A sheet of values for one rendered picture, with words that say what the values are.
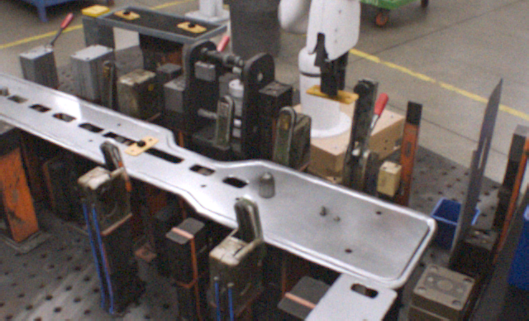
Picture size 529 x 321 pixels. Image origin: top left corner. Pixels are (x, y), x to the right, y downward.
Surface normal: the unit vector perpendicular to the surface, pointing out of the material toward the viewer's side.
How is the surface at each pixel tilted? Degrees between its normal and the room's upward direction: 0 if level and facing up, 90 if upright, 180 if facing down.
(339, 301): 0
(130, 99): 90
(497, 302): 0
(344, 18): 90
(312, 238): 0
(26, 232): 90
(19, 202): 90
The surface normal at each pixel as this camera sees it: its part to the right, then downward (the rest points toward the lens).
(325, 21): -0.43, 0.36
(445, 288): 0.00, -0.87
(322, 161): -0.75, 0.33
